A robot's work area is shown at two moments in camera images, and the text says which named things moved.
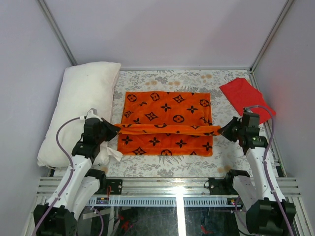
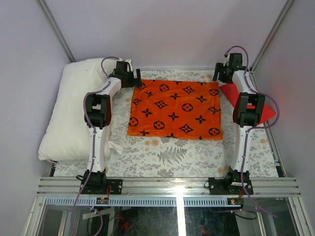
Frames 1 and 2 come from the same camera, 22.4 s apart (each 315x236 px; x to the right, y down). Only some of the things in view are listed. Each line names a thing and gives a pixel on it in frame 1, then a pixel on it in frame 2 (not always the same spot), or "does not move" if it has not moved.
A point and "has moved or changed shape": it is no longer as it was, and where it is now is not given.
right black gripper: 226,130 to 217,69
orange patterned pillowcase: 157,123 has moved or changed shape
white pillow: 81,88 does not move
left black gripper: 113,129 to 133,82
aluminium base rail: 157,191 does not move
